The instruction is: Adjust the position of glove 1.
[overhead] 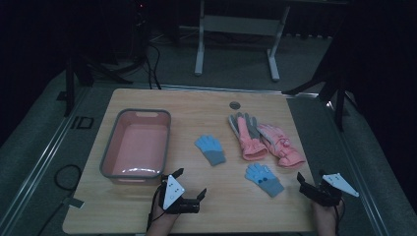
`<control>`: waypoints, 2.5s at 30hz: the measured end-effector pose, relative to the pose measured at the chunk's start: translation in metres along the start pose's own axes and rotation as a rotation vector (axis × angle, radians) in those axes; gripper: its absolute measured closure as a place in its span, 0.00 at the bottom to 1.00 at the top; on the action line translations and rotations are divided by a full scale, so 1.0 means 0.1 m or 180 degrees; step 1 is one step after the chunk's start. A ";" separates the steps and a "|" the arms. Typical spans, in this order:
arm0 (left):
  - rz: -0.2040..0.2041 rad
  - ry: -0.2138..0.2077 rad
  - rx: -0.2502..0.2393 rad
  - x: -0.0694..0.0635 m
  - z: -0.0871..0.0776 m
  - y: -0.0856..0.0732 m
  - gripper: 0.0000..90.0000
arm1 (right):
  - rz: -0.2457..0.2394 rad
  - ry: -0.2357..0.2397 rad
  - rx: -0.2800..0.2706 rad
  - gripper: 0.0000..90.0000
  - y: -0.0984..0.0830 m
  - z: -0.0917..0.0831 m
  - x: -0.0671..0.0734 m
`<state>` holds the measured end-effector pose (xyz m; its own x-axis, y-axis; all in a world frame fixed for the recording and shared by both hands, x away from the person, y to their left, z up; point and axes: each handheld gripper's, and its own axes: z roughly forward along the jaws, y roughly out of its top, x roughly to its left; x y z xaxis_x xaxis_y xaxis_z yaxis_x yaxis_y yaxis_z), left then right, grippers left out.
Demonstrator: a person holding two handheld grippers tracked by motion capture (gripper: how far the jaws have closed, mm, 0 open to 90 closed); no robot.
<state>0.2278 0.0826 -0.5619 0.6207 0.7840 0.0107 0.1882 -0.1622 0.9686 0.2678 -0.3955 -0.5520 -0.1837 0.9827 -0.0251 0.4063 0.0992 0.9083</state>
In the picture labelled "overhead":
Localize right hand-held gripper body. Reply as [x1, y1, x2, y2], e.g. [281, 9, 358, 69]
[298, 172, 360, 207]

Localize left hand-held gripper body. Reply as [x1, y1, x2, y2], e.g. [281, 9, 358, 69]
[158, 174, 201, 214]

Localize blue knitted glove dark dots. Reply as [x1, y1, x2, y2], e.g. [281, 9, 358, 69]
[244, 162, 285, 199]

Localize pink padded glove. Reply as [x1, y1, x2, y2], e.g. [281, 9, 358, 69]
[257, 123, 307, 169]

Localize plain blue knitted glove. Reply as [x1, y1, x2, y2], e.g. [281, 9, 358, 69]
[194, 134, 227, 167]

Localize pink plastic basin grey rim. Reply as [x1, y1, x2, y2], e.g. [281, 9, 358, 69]
[99, 108, 172, 186]

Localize person's right hand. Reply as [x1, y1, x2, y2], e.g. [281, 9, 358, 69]
[311, 199, 346, 228]

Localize person's left hand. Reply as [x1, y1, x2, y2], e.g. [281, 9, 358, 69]
[148, 189, 181, 230]

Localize black tripod stand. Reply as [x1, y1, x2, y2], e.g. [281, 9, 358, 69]
[63, 48, 134, 118]
[282, 65, 350, 133]

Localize grey tape piece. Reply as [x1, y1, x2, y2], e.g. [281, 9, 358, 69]
[61, 197, 86, 209]

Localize black floor tape marking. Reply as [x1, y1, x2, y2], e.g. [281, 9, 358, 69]
[70, 115, 95, 130]

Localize dark equipment with red light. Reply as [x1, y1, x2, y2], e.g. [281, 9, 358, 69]
[130, 0, 152, 65]

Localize black hanging cables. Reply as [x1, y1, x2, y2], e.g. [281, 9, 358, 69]
[144, 42, 162, 90]

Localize black looped floor cable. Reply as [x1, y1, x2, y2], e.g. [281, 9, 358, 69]
[53, 163, 84, 193]

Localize white metal desk frame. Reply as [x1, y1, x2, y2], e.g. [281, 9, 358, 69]
[194, 0, 291, 83]

